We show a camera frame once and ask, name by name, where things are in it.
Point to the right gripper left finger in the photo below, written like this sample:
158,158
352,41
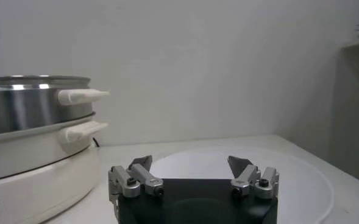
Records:
136,177

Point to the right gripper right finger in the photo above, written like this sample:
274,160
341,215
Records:
249,178

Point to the stainless steel steamer basket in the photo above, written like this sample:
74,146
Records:
30,106

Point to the white round plate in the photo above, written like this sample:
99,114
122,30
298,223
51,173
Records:
298,188

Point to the white electric cooker base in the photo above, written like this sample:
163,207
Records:
30,188

